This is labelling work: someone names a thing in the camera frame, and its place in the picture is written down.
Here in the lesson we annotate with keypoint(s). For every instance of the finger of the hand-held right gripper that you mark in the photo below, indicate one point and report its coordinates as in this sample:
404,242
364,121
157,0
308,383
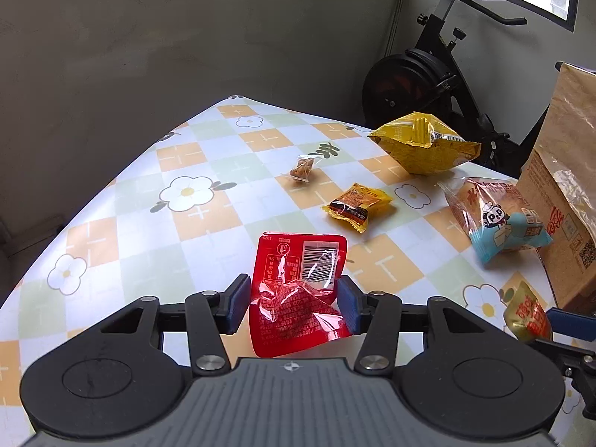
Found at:
572,322
558,347

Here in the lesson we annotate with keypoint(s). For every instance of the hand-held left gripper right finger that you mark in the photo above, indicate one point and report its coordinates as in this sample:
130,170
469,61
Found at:
350,308

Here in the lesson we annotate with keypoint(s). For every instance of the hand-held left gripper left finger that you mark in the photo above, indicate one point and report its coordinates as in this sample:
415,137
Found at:
239,301

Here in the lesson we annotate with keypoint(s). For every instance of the gold and red snack packet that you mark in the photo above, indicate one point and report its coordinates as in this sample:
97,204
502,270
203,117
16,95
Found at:
526,316

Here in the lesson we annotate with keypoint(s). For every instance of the shiny red snack packet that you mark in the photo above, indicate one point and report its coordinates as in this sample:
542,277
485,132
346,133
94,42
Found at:
288,321

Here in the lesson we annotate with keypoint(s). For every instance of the brown cardboard box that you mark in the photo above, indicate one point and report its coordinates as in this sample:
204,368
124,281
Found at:
568,158

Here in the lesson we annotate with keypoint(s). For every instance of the small yellow black packet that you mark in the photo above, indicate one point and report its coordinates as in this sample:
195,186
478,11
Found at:
358,205

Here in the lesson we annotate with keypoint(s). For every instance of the floral checked tablecloth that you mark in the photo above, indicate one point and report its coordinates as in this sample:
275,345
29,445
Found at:
139,242

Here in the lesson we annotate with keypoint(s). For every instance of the panda print bread packet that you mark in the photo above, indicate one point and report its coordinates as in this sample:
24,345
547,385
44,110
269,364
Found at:
498,223

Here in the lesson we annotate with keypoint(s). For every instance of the small clear candy packet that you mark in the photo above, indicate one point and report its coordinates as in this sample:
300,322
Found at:
302,170

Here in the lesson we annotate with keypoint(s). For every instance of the yellow snack bag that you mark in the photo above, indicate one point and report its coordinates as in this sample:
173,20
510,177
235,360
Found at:
423,146

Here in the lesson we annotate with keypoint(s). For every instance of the black exercise bike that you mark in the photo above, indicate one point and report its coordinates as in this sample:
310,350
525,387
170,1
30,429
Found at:
400,84

